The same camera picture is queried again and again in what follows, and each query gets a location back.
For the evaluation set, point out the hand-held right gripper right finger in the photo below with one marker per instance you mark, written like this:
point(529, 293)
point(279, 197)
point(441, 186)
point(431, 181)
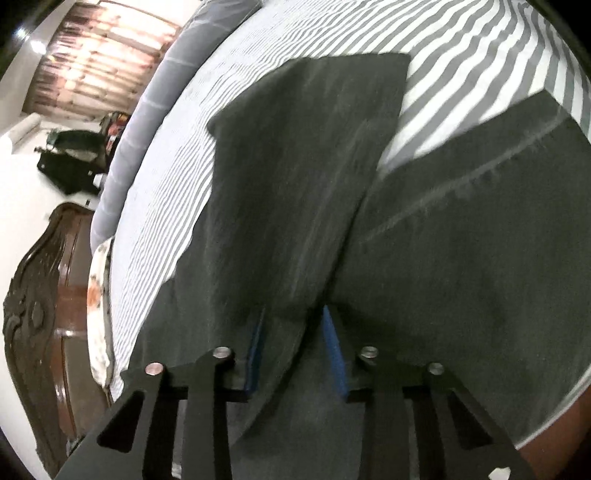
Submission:
point(334, 355)

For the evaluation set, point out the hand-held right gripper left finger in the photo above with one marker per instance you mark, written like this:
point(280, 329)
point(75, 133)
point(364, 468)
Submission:
point(255, 353)

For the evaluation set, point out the dark grey pants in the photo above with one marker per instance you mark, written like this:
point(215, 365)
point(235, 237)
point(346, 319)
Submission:
point(295, 194)

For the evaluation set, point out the white floral pillow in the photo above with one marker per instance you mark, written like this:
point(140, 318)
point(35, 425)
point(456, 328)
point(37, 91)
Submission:
point(99, 314)

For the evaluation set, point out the grey striped bed sheet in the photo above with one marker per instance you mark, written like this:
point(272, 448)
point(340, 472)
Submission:
point(194, 152)

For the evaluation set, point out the carved wooden headboard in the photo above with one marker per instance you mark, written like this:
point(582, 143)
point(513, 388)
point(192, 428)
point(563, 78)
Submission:
point(46, 314)

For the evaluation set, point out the small white box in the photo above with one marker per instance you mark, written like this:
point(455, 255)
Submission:
point(98, 181)

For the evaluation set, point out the grey bolster with white lines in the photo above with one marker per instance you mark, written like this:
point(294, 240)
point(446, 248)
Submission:
point(134, 138)

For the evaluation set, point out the colourful cluttered shelf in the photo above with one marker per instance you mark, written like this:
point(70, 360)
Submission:
point(114, 134)

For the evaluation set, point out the black bag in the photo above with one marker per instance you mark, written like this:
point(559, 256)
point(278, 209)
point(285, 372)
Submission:
point(64, 161)

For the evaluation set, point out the brown window curtain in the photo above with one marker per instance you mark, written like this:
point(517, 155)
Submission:
point(97, 60)

